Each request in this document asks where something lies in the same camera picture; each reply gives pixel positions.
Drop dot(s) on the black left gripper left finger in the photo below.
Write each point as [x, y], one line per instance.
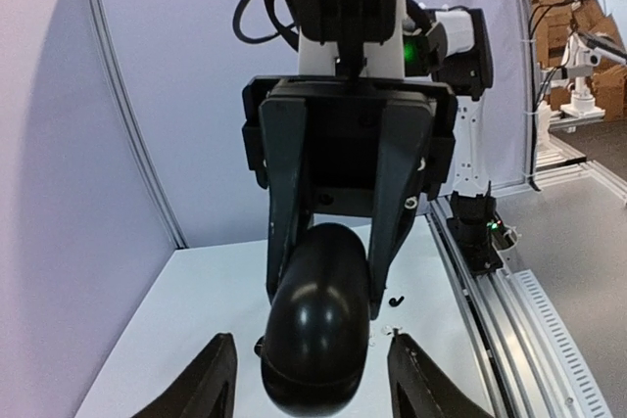
[205, 388]

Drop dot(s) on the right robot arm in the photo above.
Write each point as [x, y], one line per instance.
[450, 47]

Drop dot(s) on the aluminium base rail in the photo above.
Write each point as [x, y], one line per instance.
[554, 312]

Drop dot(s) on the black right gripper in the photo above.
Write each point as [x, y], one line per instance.
[345, 129]

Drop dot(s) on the black oval charging case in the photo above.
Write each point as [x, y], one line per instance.
[317, 334]

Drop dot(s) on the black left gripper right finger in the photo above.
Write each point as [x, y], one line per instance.
[420, 388]

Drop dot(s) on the right aluminium wall post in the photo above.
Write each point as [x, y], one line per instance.
[529, 74]

